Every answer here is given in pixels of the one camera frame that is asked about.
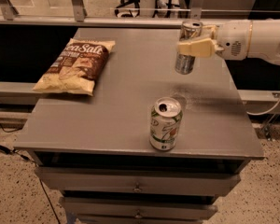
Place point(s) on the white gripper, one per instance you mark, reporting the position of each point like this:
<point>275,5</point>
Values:
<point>233,40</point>

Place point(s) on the silver redbull can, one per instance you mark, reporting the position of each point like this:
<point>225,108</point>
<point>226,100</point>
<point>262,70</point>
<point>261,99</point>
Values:
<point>189,30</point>

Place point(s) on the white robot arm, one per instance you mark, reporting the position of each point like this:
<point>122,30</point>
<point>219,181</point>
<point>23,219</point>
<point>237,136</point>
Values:
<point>264,41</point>

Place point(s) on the green white 7up can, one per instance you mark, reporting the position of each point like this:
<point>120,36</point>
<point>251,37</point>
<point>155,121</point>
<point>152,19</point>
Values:
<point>165,119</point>

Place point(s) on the black office chair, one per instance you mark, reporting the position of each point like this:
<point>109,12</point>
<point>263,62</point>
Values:
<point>131,12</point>

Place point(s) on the sea salt chips bag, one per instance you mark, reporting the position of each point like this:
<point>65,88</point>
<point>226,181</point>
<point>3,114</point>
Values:
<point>77,68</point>

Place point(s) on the grey drawer cabinet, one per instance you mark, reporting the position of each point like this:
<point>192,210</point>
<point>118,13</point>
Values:
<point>110,130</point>

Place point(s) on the top grey drawer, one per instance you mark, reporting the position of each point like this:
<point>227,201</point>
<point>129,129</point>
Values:
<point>139,182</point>

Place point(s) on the grey drawer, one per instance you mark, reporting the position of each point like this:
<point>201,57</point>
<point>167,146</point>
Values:
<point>137,209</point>
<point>139,182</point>

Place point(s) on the metal railing frame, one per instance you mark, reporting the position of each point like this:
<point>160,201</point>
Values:
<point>86,12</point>

